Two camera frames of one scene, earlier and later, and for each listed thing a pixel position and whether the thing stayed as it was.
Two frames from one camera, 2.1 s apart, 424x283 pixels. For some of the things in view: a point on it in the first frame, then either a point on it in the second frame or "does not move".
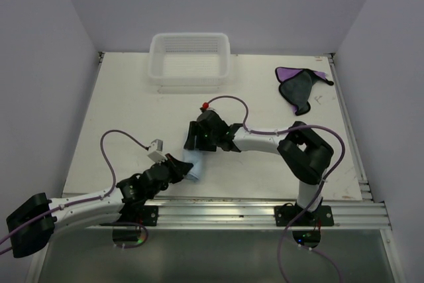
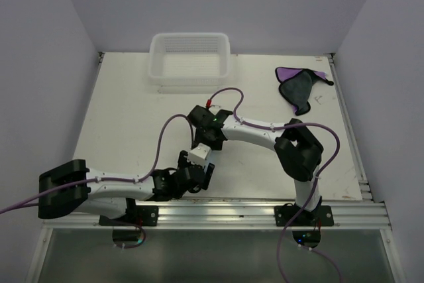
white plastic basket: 189,59 does not move
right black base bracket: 322,217 does not move
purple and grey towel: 296,85 does not move
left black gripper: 181,168 -> 204,184
